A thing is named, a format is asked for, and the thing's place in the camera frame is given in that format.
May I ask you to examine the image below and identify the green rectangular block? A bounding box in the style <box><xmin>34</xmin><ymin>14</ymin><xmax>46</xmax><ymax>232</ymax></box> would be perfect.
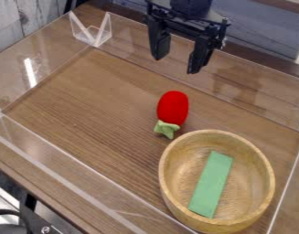
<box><xmin>189</xmin><ymin>151</ymin><xmax>234</xmax><ymax>218</ymax></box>

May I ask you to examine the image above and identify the red plush strawberry toy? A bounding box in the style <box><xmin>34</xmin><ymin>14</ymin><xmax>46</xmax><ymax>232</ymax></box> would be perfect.
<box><xmin>154</xmin><ymin>90</ymin><xmax>190</xmax><ymax>140</ymax></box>

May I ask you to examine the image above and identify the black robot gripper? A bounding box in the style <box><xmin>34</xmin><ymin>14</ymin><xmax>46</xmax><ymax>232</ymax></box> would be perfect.
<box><xmin>146</xmin><ymin>0</ymin><xmax>232</xmax><ymax>74</ymax></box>

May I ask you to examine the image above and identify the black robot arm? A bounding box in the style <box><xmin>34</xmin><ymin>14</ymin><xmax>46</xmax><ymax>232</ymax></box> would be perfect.
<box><xmin>146</xmin><ymin>0</ymin><xmax>232</xmax><ymax>74</ymax></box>

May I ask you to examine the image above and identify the clear acrylic corner bracket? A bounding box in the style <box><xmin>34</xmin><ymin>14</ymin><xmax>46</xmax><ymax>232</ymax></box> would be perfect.
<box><xmin>69</xmin><ymin>12</ymin><xmax>113</xmax><ymax>48</ymax></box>

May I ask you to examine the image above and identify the brown wooden bowl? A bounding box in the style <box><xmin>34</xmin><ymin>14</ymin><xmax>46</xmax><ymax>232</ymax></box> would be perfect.
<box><xmin>160</xmin><ymin>130</ymin><xmax>277</xmax><ymax>234</ymax></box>

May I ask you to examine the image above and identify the black table leg clamp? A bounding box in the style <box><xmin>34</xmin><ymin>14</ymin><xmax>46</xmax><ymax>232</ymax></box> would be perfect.
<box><xmin>0</xmin><ymin>193</ymin><xmax>65</xmax><ymax>234</ymax></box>

